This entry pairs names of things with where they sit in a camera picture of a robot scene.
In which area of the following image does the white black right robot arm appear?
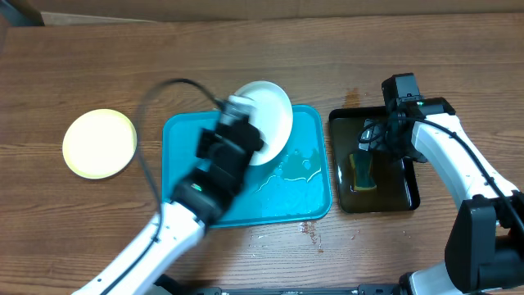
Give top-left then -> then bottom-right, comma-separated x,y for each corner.
357,98 -> 523,294

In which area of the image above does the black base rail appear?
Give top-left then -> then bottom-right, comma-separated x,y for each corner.
155,272 -> 459,295

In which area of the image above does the yellow-green plastic plate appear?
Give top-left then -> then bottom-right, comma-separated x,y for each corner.
62,109 -> 138,179

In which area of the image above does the white plate with sauce streak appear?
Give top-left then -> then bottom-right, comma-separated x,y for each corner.
228,80 -> 293,166

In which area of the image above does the black tray with water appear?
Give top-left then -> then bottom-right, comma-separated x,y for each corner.
328,107 -> 420,214

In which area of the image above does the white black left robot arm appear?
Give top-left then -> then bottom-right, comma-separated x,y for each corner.
78,95 -> 264,294

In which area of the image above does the teal plastic serving tray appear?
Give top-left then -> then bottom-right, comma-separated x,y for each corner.
161,105 -> 332,228

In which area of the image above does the green yellow scrub sponge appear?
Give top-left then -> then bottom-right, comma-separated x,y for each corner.
350,150 -> 377,192

